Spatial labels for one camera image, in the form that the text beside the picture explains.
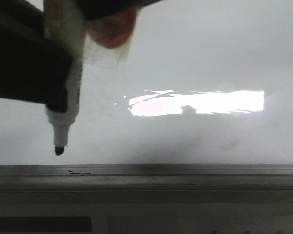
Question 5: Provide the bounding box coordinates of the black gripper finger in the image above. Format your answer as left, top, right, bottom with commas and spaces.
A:
0, 0, 73, 113
82, 0, 159, 20

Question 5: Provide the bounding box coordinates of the white black whiteboard marker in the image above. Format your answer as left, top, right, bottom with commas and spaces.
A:
42, 0, 137, 156

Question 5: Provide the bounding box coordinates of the black panel below whiteboard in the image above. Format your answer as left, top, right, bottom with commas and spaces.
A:
0, 217, 92, 232

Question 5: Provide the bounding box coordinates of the white whiteboard with grey frame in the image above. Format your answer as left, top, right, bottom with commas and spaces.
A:
0, 0, 293, 191

